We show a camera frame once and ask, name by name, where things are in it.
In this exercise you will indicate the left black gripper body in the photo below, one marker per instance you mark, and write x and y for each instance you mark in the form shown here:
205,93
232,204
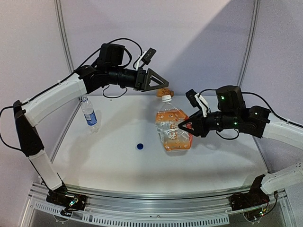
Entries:
139,81

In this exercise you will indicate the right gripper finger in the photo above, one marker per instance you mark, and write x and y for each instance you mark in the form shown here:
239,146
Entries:
191,122
190,131

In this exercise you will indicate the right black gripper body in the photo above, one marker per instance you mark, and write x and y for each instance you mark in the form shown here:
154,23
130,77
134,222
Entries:
203,129

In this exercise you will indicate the crushed orange label bottle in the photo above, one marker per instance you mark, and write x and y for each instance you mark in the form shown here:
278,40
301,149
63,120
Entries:
172,138

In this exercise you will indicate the white bottle cap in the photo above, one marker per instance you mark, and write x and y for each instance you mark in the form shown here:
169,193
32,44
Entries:
166,98

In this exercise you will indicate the blue bottle cap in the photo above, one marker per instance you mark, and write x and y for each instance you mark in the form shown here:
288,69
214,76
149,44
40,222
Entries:
140,146

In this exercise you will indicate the clear bottle blue label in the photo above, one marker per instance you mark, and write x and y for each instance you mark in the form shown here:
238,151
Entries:
89,114

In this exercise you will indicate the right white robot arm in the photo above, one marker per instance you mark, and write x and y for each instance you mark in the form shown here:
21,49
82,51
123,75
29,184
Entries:
260,122

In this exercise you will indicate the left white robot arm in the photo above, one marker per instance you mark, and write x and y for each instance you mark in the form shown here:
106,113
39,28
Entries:
107,69

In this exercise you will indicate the small brown bottle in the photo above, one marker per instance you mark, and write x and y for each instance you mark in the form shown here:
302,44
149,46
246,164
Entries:
164,91

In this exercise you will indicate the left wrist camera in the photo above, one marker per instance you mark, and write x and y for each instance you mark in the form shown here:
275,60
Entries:
145,58

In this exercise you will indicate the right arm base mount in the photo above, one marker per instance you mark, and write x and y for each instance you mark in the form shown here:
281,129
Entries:
254,197

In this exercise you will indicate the aluminium front rail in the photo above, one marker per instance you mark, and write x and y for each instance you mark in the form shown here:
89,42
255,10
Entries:
126,209

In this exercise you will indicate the left aluminium corner post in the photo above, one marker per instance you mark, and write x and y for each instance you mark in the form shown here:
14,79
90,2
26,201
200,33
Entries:
63,34

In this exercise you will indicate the aluminium corner post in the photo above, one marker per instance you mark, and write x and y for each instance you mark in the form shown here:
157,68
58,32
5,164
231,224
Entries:
63,34
249,44

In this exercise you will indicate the right aluminium corner post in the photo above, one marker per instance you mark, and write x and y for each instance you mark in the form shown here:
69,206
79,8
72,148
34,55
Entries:
249,44

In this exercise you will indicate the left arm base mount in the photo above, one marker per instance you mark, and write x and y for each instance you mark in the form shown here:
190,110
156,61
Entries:
69,201

